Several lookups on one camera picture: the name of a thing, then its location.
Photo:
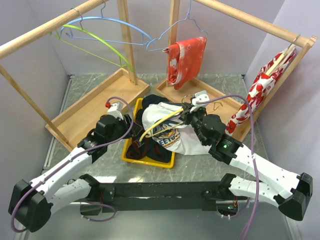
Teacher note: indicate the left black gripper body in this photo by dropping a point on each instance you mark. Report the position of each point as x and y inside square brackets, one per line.
[122, 128]

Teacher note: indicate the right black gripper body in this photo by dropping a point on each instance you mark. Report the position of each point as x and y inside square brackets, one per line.
[196, 117]

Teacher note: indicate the yellow hanger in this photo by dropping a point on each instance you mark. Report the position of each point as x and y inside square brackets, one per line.
[160, 122]

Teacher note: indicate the white graphic tank top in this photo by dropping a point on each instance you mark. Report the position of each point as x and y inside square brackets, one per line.
[172, 134]

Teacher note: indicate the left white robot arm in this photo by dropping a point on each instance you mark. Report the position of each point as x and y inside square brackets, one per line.
[32, 203]

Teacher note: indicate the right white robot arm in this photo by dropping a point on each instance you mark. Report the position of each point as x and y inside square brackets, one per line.
[288, 191]

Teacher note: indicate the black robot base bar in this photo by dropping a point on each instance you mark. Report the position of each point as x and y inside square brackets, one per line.
[152, 196]

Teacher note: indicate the blue plastic hanger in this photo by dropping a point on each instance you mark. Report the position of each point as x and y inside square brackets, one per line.
[145, 37]

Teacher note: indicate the wooden hanger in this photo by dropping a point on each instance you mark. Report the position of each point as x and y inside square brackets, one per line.
[278, 61]

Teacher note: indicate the right wooden clothes rack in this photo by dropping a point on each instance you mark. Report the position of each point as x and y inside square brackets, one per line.
[229, 105]

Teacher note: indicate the wooden clothes rack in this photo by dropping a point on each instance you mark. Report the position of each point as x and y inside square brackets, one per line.
[71, 125]
[229, 105]

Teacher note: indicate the dark navy garment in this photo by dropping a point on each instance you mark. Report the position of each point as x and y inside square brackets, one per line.
[147, 150]

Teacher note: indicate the yellow plastic bin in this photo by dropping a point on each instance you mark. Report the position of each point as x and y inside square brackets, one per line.
[150, 163]

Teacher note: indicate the left wooden clothes rack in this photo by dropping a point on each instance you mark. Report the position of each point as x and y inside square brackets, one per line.
[71, 125]

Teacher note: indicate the orange tie-dye garment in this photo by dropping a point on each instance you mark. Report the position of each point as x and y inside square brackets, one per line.
[185, 59]

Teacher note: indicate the red floral white garment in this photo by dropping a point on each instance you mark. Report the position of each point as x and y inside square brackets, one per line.
[260, 88]

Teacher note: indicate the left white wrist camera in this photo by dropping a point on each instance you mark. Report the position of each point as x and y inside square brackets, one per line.
[115, 109]

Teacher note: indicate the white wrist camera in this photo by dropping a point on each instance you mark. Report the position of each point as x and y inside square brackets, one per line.
[115, 109]
[199, 100]

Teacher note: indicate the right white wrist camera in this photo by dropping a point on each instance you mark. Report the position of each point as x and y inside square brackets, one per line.
[199, 100]

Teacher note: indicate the blue wire hanger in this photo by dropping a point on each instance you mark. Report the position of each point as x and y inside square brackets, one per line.
[186, 25]

